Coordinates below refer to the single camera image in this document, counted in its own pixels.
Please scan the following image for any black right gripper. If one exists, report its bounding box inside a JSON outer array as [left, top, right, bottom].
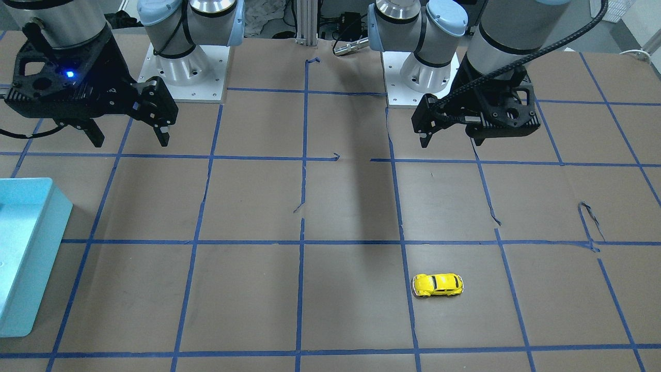
[[4, 23, 179, 148]]

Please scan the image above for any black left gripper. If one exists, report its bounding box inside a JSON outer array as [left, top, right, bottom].
[[412, 72, 541, 148]]

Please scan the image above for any light blue plastic bin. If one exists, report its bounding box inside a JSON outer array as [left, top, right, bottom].
[[1, 178, 72, 337]]

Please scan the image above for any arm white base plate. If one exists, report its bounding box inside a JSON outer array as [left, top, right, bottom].
[[137, 45, 233, 104], [382, 52, 460, 109]]

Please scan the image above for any yellow toy beetle car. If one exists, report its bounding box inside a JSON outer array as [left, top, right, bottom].
[[411, 273, 464, 298]]

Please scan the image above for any aluminium frame post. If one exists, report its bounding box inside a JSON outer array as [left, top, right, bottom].
[[295, 0, 319, 49]]

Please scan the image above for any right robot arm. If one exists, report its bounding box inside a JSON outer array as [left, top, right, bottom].
[[2, 1, 245, 148]]

